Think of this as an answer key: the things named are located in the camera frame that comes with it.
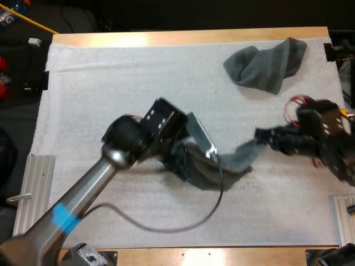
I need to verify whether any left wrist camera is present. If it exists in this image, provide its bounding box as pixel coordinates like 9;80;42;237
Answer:
185;111;219;161

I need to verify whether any grey-green towel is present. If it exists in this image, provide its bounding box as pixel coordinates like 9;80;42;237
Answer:
165;137;267;192
222;37;308;95

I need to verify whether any black cable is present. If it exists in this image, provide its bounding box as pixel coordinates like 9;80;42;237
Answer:
82;158;225;233

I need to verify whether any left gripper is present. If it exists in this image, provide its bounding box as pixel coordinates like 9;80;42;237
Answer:
164;137;196;181

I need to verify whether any ribbed aluminium rail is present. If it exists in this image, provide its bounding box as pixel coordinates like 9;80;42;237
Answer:
328;193;355;248
12;154;57;237

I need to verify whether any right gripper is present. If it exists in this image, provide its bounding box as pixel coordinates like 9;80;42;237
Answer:
254;124;320;157

